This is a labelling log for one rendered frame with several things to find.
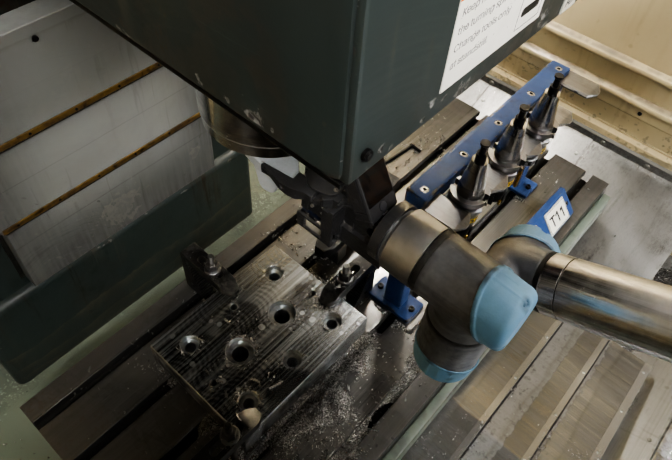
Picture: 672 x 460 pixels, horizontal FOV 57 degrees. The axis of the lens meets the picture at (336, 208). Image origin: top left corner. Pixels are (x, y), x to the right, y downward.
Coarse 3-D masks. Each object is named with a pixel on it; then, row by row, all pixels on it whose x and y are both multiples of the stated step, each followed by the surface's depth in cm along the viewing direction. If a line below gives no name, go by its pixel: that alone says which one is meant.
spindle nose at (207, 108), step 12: (204, 96) 61; (204, 108) 63; (216, 108) 61; (204, 120) 65; (216, 120) 62; (228, 120) 61; (240, 120) 60; (216, 132) 64; (228, 132) 62; (240, 132) 62; (252, 132) 61; (228, 144) 64; (240, 144) 63; (252, 144) 63; (264, 144) 62; (264, 156) 64; (276, 156) 64; (288, 156) 64
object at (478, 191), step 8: (472, 160) 92; (488, 160) 92; (472, 168) 92; (480, 168) 92; (464, 176) 95; (472, 176) 93; (480, 176) 93; (464, 184) 95; (472, 184) 94; (480, 184) 94; (464, 192) 96; (472, 192) 95; (480, 192) 95; (472, 200) 96
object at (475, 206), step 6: (456, 180) 99; (450, 186) 98; (486, 186) 98; (450, 192) 97; (456, 192) 97; (486, 192) 97; (450, 198) 98; (456, 198) 96; (462, 198) 96; (486, 198) 98; (462, 204) 96; (468, 204) 96; (474, 204) 96; (480, 204) 96; (486, 204) 98; (468, 210) 97; (474, 210) 97; (480, 210) 97
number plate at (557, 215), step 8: (560, 200) 134; (552, 208) 132; (560, 208) 134; (544, 216) 130; (552, 216) 132; (560, 216) 134; (568, 216) 136; (552, 224) 132; (560, 224) 134; (552, 232) 132
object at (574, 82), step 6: (570, 72) 120; (564, 78) 119; (570, 78) 119; (576, 78) 119; (582, 78) 119; (564, 84) 118; (570, 84) 117; (576, 84) 118; (582, 84) 118; (588, 84) 118; (594, 84) 118; (570, 90) 117; (576, 90) 117; (582, 90) 116; (588, 90) 117; (594, 90) 117; (582, 96) 116; (588, 96) 116; (594, 96) 116
